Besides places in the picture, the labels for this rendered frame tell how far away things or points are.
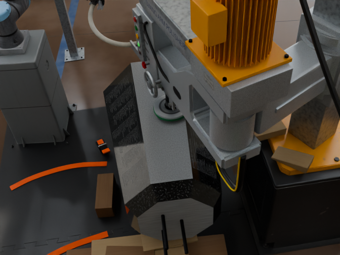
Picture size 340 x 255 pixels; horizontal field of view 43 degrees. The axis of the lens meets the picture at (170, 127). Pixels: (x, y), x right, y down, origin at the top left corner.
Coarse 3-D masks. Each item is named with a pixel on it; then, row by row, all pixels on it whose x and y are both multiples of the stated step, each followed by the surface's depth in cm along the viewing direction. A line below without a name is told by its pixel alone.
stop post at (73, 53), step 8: (56, 0) 388; (64, 0) 397; (64, 8) 395; (64, 16) 401; (64, 24) 407; (64, 32) 413; (72, 32) 419; (72, 40) 421; (72, 48) 428; (80, 48) 444; (72, 56) 435; (80, 56) 435
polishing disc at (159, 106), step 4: (164, 96) 263; (156, 100) 261; (160, 100) 261; (164, 100) 261; (156, 104) 259; (160, 104) 259; (156, 108) 257; (160, 108) 256; (164, 108) 256; (156, 112) 254; (160, 112) 254; (164, 112) 254; (168, 112) 254; (172, 112) 254; (176, 112) 253; (180, 112) 253; (160, 116) 253; (164, 116) 252; (168, 116) 251; (172, 116) 251; (176, 116) 251; (180, 116) 252
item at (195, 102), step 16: (144, 32) 208; (176, 48) 211; (160, 64) 213; (176, 64) 201; (176, 80) 199; (192, 80) 179; (176, 96) 208; (192, 96) 190; (208, 96) 168; (192, 112) 197; (208, 112) 198; (224, 112) 161; (256, 112) 168; (192, 128) 202; (208, 128) 193; (208, 144) 189; (256, 144) 185; (224, 160) 182
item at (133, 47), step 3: (132, 42) 268; (132, 45) 268; (132, 48) 270; (135, 48) 263; (135, 51) 266; (138, 54) 262; (141, 60) 260; (162, 90) 237; (165, 93) 237; (168, 105) 227; (171, 105) 226; (177, 108) 227
